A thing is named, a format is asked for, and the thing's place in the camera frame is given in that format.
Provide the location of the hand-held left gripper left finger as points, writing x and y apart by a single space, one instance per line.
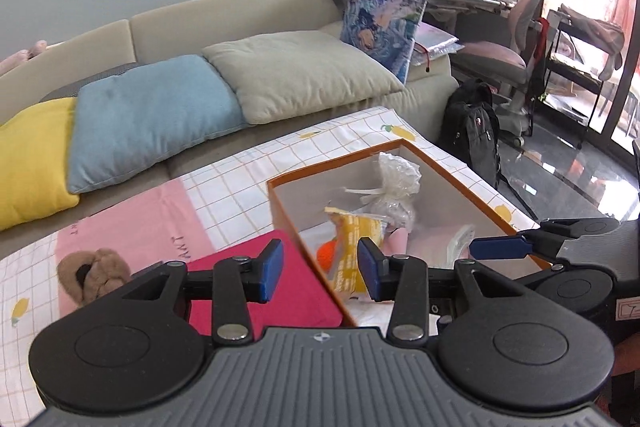
270 269

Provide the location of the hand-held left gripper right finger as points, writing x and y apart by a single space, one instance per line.
369 272

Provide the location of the pink grey desk chair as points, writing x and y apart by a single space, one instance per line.
490 54

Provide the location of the orange ball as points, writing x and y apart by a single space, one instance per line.
327 255

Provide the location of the beige sofa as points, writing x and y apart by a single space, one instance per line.
225 12

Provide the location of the blue cartoon print pillow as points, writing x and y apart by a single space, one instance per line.
380 22

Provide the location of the stack of plastic folders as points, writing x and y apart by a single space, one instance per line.
432 39

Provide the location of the clear plastic bag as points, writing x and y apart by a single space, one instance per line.
397 177

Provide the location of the yellow pillow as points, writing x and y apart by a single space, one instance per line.
30 157

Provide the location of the yellow snack packet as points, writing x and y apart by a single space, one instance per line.
350 237

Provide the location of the beige pillow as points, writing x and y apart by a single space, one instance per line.
300 72

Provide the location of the black metal rack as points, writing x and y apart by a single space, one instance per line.
555 57

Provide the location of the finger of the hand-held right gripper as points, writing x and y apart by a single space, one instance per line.
500 247
532 283

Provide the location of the black backpack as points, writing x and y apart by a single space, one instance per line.
470 127

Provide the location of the pink plush toy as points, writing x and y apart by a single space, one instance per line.
30 52

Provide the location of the orange-rimmed white cardboard box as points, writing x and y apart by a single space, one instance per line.
320 192

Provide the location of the red felt cloth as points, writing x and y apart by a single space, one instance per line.
300 297

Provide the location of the brown plush toy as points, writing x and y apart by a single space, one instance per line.
105 267

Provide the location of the pink cloth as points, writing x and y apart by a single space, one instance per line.
430 242

